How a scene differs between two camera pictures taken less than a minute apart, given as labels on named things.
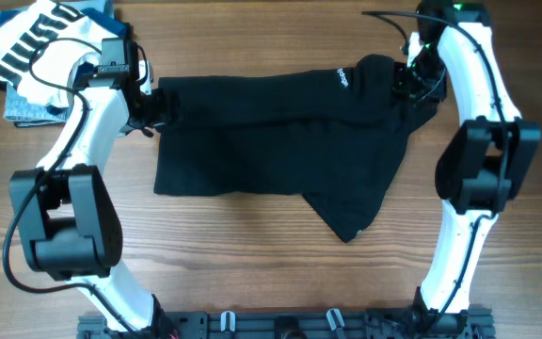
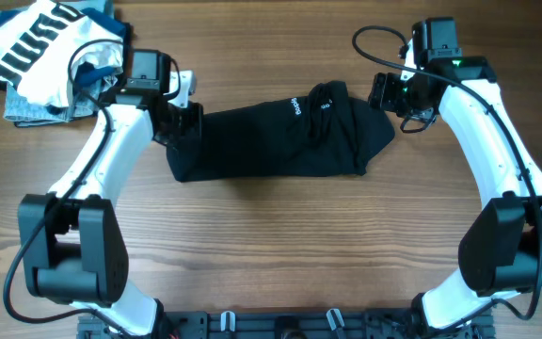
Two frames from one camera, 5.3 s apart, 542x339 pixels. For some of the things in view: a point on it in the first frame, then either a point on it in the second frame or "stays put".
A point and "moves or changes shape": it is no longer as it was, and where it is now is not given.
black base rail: x=294 y=325 stays put
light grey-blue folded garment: x=19 y=111 stays put
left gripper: x=159 y=98 to x=187 y=130
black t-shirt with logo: x=336 y=134 moves or changes shape
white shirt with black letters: x=38 y=53 stays put
